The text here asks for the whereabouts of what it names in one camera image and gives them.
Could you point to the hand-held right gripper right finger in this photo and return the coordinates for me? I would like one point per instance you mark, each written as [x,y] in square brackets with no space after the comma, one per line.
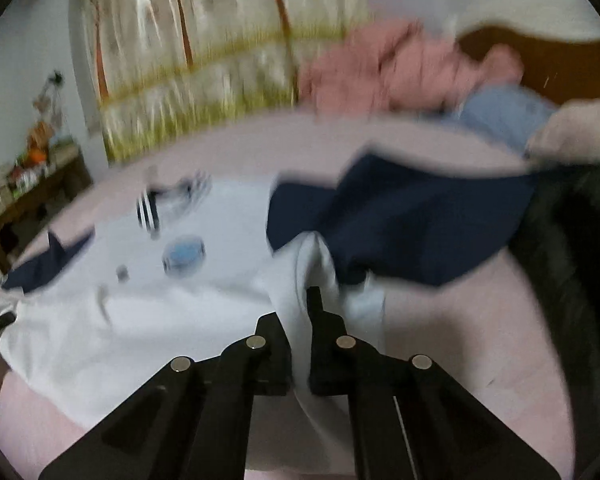
[325,355]

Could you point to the light blue cloth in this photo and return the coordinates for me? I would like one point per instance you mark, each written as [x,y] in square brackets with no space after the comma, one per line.
[505,117]

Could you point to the white and navy sweatshirt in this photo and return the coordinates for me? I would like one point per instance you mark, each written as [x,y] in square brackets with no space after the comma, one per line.
[130,335]

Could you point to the pink pillow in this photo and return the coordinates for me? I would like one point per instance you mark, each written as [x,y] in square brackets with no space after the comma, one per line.
[575,132]

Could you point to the wall hanging decoration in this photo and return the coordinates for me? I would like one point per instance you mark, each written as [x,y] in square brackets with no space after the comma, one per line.
[50,95]

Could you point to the wooden side table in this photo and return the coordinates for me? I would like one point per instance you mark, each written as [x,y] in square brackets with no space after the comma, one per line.
[40,195]

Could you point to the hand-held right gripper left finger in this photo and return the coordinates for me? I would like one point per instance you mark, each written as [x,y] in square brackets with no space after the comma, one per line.
[272,352]

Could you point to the black jacket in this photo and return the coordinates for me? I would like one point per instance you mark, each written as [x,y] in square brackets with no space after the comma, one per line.
[570,270]

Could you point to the orange ornament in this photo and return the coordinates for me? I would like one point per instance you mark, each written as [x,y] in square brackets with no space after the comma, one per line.
[40,142]

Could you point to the pink quilted blanket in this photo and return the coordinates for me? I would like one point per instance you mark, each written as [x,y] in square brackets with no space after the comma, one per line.
[380,70]

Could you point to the white and wooden headboard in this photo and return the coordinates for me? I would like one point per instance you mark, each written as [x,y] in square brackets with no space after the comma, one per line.
[570,65]

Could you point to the tree print curtain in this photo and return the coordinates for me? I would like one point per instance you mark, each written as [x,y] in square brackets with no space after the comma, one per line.
[205,50]

